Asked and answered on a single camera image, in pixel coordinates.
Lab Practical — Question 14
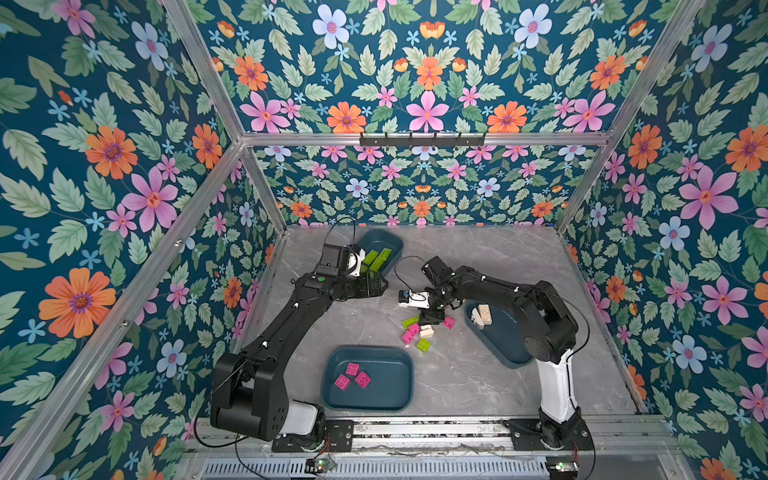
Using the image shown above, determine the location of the cream long lego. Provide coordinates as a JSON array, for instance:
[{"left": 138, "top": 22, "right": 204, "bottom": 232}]
[
  {"left": 476, "top": 304, "right": 492, "bottom": 326},
  {"left": 471, "top": 309, "right": 485, "bottom": 329}
]

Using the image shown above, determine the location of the green long lego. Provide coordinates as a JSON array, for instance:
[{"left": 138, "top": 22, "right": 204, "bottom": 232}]
[{"left": 369, "top": 248, "right": 392, "bottom": 272}]

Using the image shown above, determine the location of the cream lego pile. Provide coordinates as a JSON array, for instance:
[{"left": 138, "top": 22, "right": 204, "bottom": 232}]
[{"left": 420, "top": 325, "right": 434, "bottom": 339}]

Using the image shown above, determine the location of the green small lego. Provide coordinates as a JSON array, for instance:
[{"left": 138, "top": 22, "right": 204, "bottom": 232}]
[{"left": 416, "top": 339, "right": 431, "bottom": 352}]

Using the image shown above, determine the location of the pink small lego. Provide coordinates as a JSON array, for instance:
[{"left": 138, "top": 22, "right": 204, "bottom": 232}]
[{"left": 354, "top": 372, "right": 371, "bottom": 389}]

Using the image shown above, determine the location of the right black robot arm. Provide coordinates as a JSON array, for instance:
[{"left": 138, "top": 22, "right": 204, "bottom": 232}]
[{"left": 419, "top": 256, "right": 583, "bottom": 450}]

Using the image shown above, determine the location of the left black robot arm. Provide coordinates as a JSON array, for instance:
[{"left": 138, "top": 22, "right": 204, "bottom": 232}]
[{"left": 210, "top": 244, "right": 388, "bottom": 441}]

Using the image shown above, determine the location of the far teal bin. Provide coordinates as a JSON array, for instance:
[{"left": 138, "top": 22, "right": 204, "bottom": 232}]
[{"left": 357, "top": 229, "right": 404, "bottom": 276}]

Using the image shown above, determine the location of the teal bin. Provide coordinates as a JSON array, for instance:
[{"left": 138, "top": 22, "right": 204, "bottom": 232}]
[
  {"left": 464, "top": 301, "right": 534, "bottom": 369},
  {"left": 357, "top": 229, "right": 404, "bottom": 276},
  {"left": 321, "top": 346, "right": 414, "bottom": 412}
]

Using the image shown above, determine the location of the right teal bin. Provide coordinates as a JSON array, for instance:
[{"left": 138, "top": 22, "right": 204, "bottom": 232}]
[{"left": 464, "top": 301, "right": 534, "bottom": 369}]

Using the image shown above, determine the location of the near teal bin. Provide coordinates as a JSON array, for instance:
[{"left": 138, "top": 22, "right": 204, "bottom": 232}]
[{"left": 321, "top": 346, "right": 414, "bottom": 412}]

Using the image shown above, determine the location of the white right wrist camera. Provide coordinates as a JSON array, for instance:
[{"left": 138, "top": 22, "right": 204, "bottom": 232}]
[{"left": 398, "top": 289, "right": 430, "bottom": 309}]

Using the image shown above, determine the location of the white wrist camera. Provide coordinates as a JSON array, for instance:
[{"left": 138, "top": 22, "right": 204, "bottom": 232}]
[
  {"left": 345, "top": 248, "right": 365, "bottom": 277},
  {"left": 398, "top": 289, "right": 430, "bottom": 309}
]

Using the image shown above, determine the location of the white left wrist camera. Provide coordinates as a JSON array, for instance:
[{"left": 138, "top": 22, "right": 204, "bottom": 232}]
[{"left": 345, "top": 248, "right": 365, "bottom": 277}]

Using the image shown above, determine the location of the black wall hook rail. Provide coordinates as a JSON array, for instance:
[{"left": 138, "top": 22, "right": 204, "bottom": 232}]
[{"left": 358, "top": 132, "right": 486, "bottom": 148}]

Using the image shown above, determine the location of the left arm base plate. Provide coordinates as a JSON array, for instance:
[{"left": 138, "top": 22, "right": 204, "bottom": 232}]
[{"left": 271, "top": 419, "right": 355, "bottom": 454}]

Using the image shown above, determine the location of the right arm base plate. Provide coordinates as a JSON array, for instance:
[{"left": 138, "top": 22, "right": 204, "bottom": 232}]
[{"left": 502, "top": 411, "right": 594, "bottom": 451}]

